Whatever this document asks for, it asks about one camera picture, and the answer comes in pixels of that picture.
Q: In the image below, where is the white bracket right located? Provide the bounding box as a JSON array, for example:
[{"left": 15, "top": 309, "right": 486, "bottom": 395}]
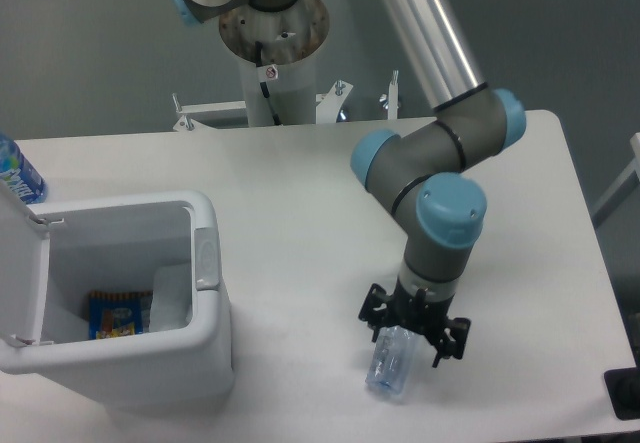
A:
[{"left": 379, "top": 69, "right": 401, "bottom": 120}]

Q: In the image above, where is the white frame right edge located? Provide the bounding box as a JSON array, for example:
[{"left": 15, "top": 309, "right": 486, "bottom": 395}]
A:
[{"left": 591, "top": 133, "right": 639, "bottom": 228}]

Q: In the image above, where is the white bracket middle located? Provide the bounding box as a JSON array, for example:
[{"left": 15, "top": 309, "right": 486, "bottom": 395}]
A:
[{"left": 315, "top": 80, "right": 353, "bottom": 124}]

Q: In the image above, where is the black clamp table edge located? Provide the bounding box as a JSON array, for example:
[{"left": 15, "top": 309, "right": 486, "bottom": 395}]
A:
[{"left": 604, "top": 367, "right": 639, "bottom": 421}]

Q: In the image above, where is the white bracket left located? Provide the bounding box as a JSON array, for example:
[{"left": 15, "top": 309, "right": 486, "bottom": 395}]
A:
[{"left": 172, "top": 93, "right": 248, "bottom": 131}]

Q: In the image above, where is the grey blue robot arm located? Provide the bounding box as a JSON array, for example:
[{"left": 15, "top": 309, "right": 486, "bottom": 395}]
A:
[{"left": 173, "top": 0, "right": 526, "bottom": 360}]

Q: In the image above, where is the clear crushed plastic bottle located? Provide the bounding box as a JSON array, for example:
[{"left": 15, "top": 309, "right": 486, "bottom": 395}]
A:
[{"left": 365, "top": 326, "right": 418, "bottom": 397}]

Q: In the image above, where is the blue labelled water bottle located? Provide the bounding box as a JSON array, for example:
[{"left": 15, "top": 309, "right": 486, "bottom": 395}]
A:
[{"left": 1, "top": 134, "right": 48, "bottom": 204}]

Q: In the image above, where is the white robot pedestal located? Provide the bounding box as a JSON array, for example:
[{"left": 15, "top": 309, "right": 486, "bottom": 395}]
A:
[{"left": 219, "top": 0, "right": 330, "bottom": 127}]

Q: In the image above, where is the black cable on pedestal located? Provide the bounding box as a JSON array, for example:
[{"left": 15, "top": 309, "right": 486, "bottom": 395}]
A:
[{"left": 253, "top": 40, "right": 282, "bottom": 127}]

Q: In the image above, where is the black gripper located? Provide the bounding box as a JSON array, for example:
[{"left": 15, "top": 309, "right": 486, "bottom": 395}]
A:
[{"left": 358, "top": 282, "right": 471, "bottom": 368}]

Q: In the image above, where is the blue orange snack packet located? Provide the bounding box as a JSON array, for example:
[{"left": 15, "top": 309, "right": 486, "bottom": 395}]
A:
[{"left": 88, "top": 290, "right": 153, "bottom": 340}]

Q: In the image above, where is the white bracket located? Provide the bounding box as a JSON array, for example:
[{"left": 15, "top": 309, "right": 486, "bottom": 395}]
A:
[
  {"left": 172, "top": 93, "right": 248, "bottom": 131},
  {"left": 315, "top": 80, "right": 353, "bottom": 124},
  {"left": 379, "top": 69, "right": 401, "bottom": 120}
]

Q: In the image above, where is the white trash can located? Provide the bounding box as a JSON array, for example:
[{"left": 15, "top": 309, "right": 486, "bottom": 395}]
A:
[{"left": 1, "top": 189, "right": 234, "bottom": 406}]

